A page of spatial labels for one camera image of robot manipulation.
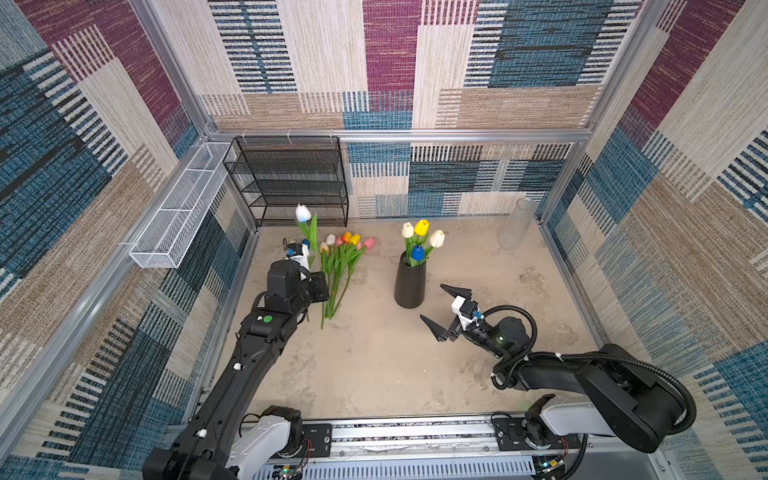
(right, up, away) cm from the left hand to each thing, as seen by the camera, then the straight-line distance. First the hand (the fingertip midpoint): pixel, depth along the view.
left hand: (322, 270), depth 78 cm
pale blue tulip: (-3, +12, -1) cm, 12 cm away
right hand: (+28, -8, -1) cm, 29 cm away
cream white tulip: (+29, +8, -4) cm, 30 cm away
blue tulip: (+24, +5, -5) cm, 25 cm away
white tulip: (+22, +10, 0) cm, 24 cm away
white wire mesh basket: (-49, +9, +13) cm, 52 cm away
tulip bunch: (-1, +3, +27) cm, 27 cm away
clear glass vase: (+61, +14, +25) cm, 67 cm away
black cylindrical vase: (+24, -5, +13) cm, 27 cm away
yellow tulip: (+26, +11, -1) cm, 28 cm away
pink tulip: (+10, +7, +33) cm, 35 cm away
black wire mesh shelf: (-22, +32, +30) cm, 49 cm away
